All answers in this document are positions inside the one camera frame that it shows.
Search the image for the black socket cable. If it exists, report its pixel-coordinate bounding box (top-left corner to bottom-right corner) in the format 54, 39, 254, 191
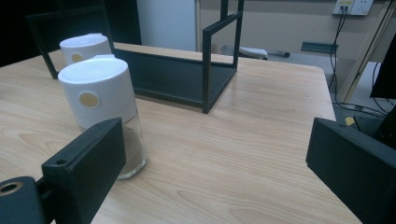
329, 7, 390, 118

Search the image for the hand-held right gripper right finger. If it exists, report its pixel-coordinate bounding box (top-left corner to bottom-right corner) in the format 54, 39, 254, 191
305, 117, 396, 224

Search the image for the white-lid jar of brown powder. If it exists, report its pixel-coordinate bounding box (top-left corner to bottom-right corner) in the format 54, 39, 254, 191
57, 55, 148, 180

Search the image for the black metal shelf rack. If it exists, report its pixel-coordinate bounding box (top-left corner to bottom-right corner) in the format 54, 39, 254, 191
26, 0, 245, 115

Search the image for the white-lid jar of red powder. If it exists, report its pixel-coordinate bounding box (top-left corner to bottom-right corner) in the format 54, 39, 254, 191
59, 33, 113, 66

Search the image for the white wall socket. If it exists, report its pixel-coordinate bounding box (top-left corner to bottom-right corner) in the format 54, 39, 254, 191
332, 0, 375, 16

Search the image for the dark curtain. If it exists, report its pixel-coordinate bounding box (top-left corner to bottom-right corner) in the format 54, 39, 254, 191
370, 33, 396, 101
0, 0, 142, 68

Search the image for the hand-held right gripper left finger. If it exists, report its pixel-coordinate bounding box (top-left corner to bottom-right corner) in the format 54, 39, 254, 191
41, 117, 127, 224

